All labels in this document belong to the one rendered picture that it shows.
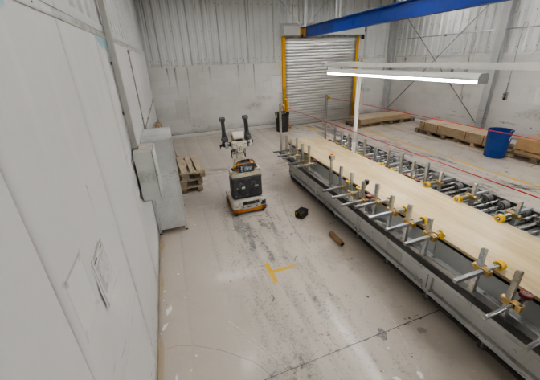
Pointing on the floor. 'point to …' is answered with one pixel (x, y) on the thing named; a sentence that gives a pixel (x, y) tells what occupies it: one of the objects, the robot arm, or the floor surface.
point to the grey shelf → (165, 220)
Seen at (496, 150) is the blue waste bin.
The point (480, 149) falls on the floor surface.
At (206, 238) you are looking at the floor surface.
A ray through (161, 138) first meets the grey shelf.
